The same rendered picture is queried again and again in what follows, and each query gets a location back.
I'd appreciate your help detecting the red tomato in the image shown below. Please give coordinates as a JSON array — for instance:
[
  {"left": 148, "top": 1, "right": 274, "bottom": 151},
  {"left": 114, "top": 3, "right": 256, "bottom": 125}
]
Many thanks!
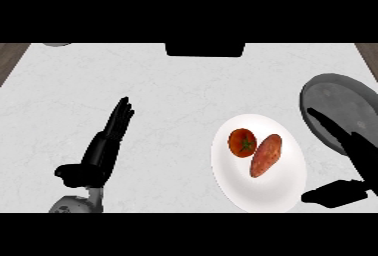
[{"left": 226, "top": 128, "right": 259, "bottom": 159}]

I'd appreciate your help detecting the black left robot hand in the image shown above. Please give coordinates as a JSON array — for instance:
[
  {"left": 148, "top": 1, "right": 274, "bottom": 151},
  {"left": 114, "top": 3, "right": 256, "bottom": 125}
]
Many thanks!
[{"left": 54, "top": 96, "right": 136, "bottom": 189}]

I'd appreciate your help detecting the black appliance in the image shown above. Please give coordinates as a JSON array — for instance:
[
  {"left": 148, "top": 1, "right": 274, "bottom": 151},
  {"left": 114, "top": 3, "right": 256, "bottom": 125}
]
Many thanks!
[{"left": 164, "top": 43, "right": 247, "bottom": 58}]

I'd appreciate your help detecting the orange sweet potato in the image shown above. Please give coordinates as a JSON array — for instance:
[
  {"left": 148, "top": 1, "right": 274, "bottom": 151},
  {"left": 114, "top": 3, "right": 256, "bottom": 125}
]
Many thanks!
[{"left": 248, "top": 133, "right": 284, "bottom": 179}]

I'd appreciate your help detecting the dark grey pan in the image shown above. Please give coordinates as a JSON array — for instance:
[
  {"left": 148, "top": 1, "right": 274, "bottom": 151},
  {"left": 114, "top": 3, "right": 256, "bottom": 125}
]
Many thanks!
[{"left": 299, "top": 73, "right": 378, "bottom": 157}]

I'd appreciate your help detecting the white oval plate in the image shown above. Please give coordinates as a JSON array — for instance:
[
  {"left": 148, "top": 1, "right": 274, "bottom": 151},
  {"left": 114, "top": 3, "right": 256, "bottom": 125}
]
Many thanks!
[{"left": 210, "top": 113, "right": 309, "bottom": 213}]

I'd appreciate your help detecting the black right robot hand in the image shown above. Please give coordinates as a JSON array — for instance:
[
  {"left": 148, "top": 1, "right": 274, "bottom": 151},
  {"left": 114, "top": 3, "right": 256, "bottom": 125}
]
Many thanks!
[{"left": 300, "top": 107, "right": 378, "bottom": 209}]

